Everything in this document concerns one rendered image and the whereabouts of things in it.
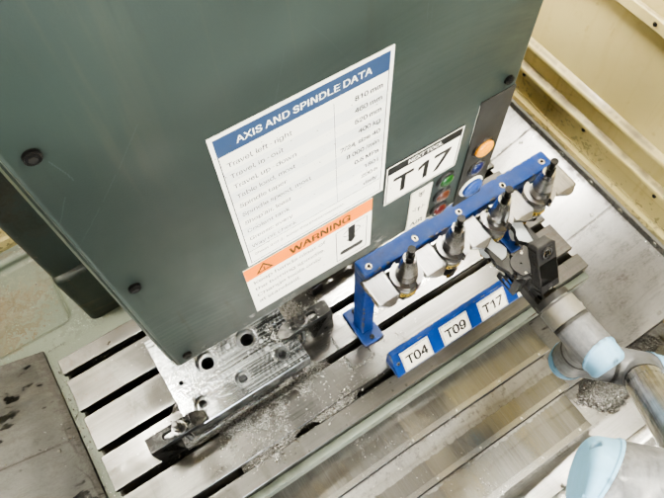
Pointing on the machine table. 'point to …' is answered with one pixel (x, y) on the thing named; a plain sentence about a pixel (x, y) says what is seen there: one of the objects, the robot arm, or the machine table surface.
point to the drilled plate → (234, 356)
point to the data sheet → (306, 156)
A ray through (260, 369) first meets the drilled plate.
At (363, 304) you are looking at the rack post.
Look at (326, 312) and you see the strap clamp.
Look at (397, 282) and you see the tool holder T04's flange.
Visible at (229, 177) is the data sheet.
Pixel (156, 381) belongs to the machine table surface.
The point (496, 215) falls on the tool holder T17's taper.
